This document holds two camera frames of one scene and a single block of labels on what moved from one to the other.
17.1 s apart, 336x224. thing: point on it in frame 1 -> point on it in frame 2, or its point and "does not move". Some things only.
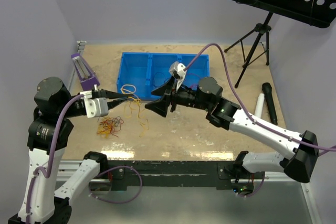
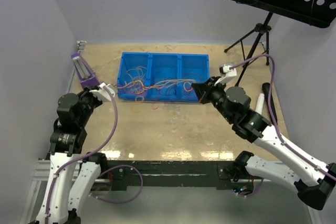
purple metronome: (86, 77) does not move
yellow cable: (144, 123) -> (133, 82)
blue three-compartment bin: (140, 73) does not move
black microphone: (266, 87) does not move
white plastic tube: (259, 105) does not move
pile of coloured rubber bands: (108, 125) -> (135, 83)
